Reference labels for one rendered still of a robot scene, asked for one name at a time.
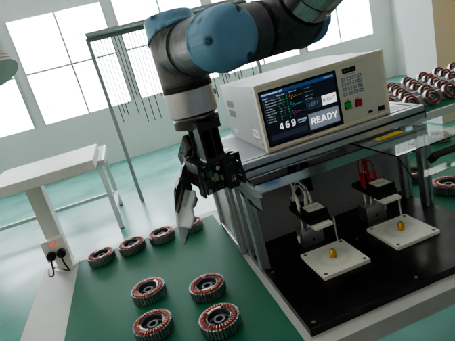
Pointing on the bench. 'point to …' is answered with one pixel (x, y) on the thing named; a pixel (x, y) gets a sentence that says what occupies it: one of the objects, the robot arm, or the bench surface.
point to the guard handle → (441, 153)
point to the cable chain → (303, 179)
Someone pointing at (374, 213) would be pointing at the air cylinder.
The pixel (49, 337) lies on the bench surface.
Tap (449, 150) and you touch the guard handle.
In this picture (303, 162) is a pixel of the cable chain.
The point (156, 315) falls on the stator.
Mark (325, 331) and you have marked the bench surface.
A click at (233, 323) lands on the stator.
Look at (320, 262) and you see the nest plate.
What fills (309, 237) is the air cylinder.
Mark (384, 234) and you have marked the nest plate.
